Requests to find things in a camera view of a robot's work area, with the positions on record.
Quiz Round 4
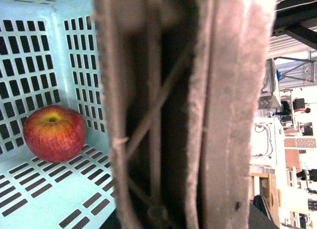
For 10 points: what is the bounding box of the red yellow apple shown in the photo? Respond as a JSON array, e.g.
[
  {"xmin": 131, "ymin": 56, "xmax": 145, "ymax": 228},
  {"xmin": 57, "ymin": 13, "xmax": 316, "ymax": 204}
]
[{"xmin": 23, "ymin": 105, "xmax": 86, "ymax": 163}]

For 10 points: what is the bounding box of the brown ribbed left gripper right finger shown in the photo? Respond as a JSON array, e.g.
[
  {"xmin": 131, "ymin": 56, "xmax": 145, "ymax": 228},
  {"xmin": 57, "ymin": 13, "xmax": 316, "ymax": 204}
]
[{"xmin": 190, "ymin": 0, "xmax": 277, "ymax": 229}]

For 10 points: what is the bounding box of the light blue plastic basket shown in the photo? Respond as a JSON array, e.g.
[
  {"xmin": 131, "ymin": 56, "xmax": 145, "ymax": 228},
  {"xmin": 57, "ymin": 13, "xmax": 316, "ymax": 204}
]
[{"xmin": 0, "ymin": 0, "xmax": 116, "ymax": 229}]

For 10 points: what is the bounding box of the brown ribbed left gripper left finger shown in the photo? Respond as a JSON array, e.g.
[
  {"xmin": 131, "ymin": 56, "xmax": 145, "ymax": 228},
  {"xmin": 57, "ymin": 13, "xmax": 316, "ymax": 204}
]
[{"xmin": 91, "ymin": 0, "xmax": 213, "ymax": 229}]

